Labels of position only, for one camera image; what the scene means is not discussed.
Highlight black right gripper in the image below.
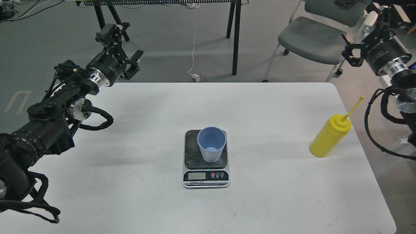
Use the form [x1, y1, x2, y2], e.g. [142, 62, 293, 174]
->
[341, 31, 412, 77]

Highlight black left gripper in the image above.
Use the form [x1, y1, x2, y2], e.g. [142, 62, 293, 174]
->
[86, 49, 144, 87]

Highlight yellow squeeze bottle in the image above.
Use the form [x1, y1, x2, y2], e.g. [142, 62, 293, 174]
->
[309, 96, 364, 158]

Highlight blue plastic cup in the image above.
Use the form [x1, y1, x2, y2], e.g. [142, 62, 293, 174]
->
[197, 126, 227, 163]

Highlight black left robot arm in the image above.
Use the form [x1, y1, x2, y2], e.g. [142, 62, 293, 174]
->
[0, 46, 144, 224]

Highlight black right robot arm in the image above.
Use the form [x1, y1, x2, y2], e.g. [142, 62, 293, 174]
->
[342, 29, 415, 160]

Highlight digital kitchen scale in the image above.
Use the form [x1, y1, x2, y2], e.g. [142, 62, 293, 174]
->
[182, 129, 230, 189]

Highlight grey office chair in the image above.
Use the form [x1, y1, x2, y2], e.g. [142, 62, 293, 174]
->
[276, 0, 370, 82]

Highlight white power adapter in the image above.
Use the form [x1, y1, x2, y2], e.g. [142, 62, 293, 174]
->
[191, 73, 208, 83]

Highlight black legged table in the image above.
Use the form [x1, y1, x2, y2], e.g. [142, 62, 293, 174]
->
[74, 0, 249, 76]

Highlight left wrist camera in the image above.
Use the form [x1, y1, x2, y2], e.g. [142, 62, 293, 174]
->
[95, 22, 130, 48]

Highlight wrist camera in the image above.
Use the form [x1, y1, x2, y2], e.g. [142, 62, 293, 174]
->
[368, 1, 413, 31]
[95, 22, 130, 48]

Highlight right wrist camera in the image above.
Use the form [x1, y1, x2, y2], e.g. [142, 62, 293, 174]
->
[368, 1, 413, 31]

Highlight white hanging cable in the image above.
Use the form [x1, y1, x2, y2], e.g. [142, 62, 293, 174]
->
[187, 3, 197, 77]

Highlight floor cables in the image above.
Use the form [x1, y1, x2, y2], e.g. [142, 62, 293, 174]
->
[0, 0, 62, 22]

